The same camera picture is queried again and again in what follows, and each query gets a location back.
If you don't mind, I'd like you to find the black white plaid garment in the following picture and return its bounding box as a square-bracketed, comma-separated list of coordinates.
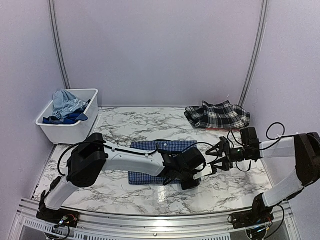
[184, 100, 251, 130]

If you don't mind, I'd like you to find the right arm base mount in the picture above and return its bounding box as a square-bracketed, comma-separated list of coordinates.
[227, 193, 274, 229]

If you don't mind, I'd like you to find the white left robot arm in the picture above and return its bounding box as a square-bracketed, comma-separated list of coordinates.
[39, 133, 207, 223]

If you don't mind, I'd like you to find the aluminium front frame rail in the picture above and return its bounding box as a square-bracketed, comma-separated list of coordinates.
[7, 197, 303, 240]

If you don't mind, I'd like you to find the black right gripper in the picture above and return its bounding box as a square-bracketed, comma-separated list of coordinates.
[206, 141, 252, 171]

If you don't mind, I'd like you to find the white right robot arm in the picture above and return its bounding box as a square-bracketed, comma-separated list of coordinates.
[205, 157, 295, 212]

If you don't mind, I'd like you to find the light blue garment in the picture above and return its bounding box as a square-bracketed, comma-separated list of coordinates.
[52, 89, 88, 120]

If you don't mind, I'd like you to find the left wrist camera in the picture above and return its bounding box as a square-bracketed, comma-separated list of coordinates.
[193, 164, 217, 180]

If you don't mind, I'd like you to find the dark blue garment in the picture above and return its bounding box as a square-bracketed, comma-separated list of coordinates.
[42, 112, 89, 125]

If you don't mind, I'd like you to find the white plastic laundry bin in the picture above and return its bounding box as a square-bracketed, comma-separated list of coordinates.
[35, 88, 99, 145]

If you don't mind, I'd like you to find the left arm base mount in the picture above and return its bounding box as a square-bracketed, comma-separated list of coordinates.
[36, 207, 80, 228]

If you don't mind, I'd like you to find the blue checked shirt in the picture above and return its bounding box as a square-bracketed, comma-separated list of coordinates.
[127, 140, 198, 186]

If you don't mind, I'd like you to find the left wall aluminium post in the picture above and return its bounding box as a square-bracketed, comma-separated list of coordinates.
[48, 0, 71, 90]

